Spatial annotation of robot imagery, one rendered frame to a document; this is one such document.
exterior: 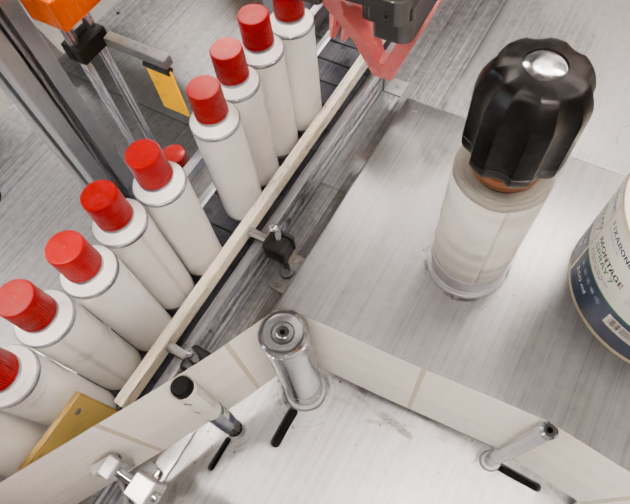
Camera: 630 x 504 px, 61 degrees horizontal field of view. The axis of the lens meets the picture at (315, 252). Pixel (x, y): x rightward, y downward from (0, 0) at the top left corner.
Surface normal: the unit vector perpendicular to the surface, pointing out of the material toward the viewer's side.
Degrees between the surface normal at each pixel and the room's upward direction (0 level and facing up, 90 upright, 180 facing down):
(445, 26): 0
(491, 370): 0
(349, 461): 0
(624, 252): 90
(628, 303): 90
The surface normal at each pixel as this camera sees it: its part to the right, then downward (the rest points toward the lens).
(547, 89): -0.10, -0.30
